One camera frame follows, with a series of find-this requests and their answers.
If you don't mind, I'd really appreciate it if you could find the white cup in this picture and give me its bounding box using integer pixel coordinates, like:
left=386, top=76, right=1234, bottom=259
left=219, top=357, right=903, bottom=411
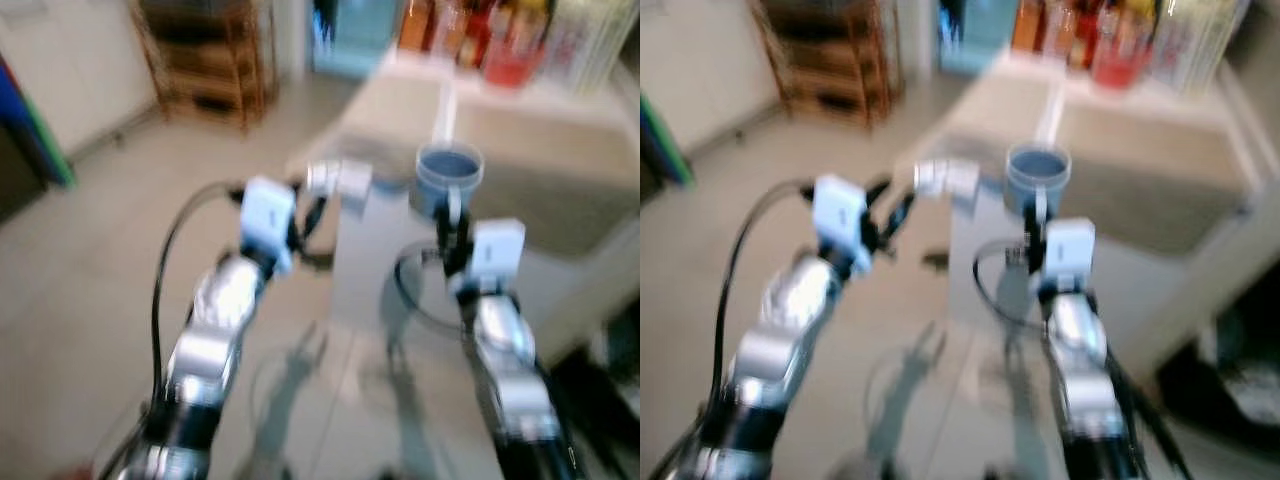
left=304, top=158, right=375, bottom=217

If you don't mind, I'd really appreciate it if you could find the blue grey cup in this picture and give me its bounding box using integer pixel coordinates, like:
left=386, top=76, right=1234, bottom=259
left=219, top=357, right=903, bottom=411
left=414, top=142, right=487, bottom=220
left=1004, top=142, right=1074, bottom=218

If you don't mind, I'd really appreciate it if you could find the white counter unit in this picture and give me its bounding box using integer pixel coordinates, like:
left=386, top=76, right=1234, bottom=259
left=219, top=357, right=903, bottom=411
left=288, top=48, right=641, bottom=366
left=895, top=48, right=1280, bottom=376

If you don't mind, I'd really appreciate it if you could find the brown wooden shelf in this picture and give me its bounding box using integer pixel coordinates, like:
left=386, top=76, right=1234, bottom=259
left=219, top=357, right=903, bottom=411
left=750, top=0, right=903, bottom=130
left=130, top=0, right=280, bottom=132

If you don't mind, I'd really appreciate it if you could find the red container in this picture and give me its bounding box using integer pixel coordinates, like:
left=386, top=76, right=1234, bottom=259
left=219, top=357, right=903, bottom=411
left=479, top=0, right=552, bottom=90
left=1089, top=0, right=1161, bottom=91

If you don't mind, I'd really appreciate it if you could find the orange drink bottle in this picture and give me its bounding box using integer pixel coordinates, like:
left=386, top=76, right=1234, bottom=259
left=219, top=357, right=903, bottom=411
left=1011, top=0, right=1049, bottom=54
left=396, top=0, right=434, bottom=54

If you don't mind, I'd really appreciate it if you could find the black bin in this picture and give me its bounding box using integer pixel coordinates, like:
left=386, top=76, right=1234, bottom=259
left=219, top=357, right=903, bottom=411
left=1153, top=288, right=1280, bottom=433
left=555, top=298, right=641, bottom=446

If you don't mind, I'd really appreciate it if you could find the clear plastic package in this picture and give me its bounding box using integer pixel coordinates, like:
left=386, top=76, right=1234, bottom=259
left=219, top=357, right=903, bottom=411
left=1152, top=0, right=1251, bottom=99
left=546, top=0, right=638, bottom=97

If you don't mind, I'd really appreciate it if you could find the blue and green board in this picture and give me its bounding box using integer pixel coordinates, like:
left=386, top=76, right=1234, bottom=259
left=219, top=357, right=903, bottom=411
left=640, top=93, right=696, bottom=188
left=0, top=55, right=78, bottom=193

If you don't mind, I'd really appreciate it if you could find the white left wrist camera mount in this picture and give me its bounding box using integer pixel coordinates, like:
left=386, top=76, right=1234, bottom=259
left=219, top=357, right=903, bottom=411
left=811, top=174, right=870, bottom=278
left=239, top=177, right=299, bottom=274

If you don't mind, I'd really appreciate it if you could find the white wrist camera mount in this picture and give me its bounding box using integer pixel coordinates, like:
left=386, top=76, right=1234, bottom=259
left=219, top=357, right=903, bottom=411
left=239, top=177, right=299, bottom=274
left=1041, top=217, right=1097, bottom=293
left=468, top=219, right=527, bottom=293
left=811, top=174, right=870, bottom=278

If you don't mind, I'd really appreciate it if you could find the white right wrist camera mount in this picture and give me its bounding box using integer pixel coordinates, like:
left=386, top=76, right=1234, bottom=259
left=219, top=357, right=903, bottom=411
left=1041, top=217, right=1097, bottom=293
left=468, top=219, right=527, bottom=293

